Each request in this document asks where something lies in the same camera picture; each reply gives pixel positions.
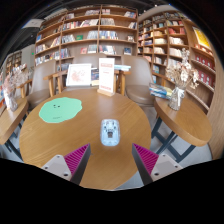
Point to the glass vase with dried flowers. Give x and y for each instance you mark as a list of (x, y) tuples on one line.
[(11, 100), (176, 98)]

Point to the dark blue standing book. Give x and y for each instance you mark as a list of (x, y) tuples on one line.
[(95, 77)]

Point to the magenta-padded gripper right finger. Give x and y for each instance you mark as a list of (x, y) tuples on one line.
[(148, 160)]

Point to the curved wooden bookshelf unit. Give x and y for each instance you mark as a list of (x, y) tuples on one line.
[(173, 40)]

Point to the round wooden side table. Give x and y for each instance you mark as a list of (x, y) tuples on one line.
[(11, 120), (183, 121)]

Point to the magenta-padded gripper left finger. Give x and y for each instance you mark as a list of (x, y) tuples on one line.
[(75, 160)]

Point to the white framed floral picture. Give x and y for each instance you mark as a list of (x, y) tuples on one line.
[(78, 75)]

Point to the transparent blue computer mouse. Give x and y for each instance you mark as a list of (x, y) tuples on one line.
[(110, 132)]

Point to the green blob-shaped mouse pad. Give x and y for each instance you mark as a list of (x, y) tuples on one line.
[(60, 110)]

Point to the small distant bookshelf unit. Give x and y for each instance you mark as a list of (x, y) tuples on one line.
[(14, 61)]

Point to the stack of teal books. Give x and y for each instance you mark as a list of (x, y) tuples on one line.
[(122, 67)]

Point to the white sign on wooden base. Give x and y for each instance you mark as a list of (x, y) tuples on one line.
[(106, 75)]

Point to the wide wooden bookshelf unit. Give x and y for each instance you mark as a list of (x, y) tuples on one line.
[(86, 33)]

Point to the stack of colourful books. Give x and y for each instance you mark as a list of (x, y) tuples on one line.
[(160, 91)]

